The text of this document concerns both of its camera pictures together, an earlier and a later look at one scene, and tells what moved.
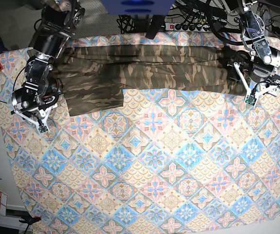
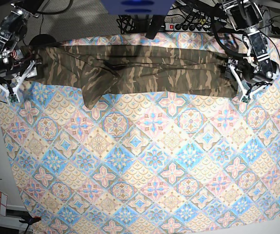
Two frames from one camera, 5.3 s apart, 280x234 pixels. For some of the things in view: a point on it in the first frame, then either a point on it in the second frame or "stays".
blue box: (139, 7) stays
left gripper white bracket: (41, 121) to (12, 94)
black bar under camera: (156, 22) stays
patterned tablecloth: (169, 161) stays
